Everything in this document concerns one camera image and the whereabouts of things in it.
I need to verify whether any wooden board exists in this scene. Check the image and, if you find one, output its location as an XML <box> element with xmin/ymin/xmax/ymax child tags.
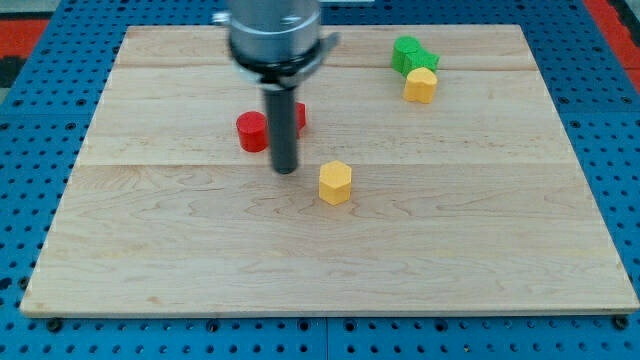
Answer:
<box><xmin>20</xmin><ymin>25</ymin><xmax>639</xmax><ymax>318</ymax></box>

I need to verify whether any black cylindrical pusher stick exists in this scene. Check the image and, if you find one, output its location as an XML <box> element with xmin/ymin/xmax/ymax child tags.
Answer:
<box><xmin>263</xmin><ymin>88</ymin><xmax>298</xmax><ymax>174</ymax></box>

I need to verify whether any green cylinder block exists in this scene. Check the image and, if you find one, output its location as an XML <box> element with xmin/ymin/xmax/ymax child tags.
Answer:
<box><xmin>391</xmin><ymin>36</ymin><xmax>421</xmax><ymax>73</ymax></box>

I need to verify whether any red cylinder block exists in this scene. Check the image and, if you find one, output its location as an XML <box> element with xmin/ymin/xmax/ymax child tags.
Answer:
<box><xmin>236</xmin><ymin>111</ymin><xmax>268</xmax><ymax>153</ymax></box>

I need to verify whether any yellow hexagon block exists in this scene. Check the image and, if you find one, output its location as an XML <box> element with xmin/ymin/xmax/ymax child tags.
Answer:
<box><xmin>319</xmin><ymin>160</ymin><xmax>352</xmax><ymax>205</ymax></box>

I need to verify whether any green star block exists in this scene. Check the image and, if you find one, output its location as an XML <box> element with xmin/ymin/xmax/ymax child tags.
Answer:
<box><xmin>400</xmin><ymin>49</ymin><xmax>440</xmax><ymax>77</ymax></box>

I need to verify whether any red block behind stick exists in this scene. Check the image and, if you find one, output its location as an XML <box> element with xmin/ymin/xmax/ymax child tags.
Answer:
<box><xmin>295</xmin><ymin>102</ymin><xmax>307</xmax><ymax>138</ymax></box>

